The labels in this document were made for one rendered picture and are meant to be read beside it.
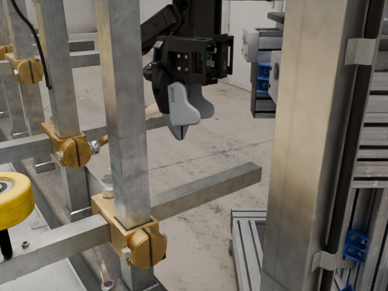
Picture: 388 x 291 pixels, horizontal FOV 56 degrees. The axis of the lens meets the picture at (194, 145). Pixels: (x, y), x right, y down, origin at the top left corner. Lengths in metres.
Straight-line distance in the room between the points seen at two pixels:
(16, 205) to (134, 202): 0.13
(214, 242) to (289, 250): 1.57
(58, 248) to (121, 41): 0.27
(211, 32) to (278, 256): 0.29
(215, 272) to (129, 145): 1.27
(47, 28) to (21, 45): 0.26
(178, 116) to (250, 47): 0.67
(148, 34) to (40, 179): 0.52
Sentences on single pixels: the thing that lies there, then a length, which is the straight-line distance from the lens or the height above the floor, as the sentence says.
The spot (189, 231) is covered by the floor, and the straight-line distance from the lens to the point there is 1.88.
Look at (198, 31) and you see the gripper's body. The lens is 0.47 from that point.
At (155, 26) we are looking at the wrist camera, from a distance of 0.50.
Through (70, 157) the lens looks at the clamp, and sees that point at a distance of 0.66.
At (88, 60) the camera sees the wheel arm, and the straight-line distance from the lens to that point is 0.97.
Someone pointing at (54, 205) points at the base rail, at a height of 0.70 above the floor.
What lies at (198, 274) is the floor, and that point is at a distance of 1.64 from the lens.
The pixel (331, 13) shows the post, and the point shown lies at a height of 1.10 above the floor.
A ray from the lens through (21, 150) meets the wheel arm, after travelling 0.71.
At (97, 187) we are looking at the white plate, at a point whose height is 0.78.
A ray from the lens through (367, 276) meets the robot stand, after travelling 1.22.
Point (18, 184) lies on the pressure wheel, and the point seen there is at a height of 0.91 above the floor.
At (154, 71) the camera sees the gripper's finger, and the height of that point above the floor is 1.01.
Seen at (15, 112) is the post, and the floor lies 0.78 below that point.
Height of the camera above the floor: 1.11
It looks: 23 degrees down
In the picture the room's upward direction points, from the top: straight up
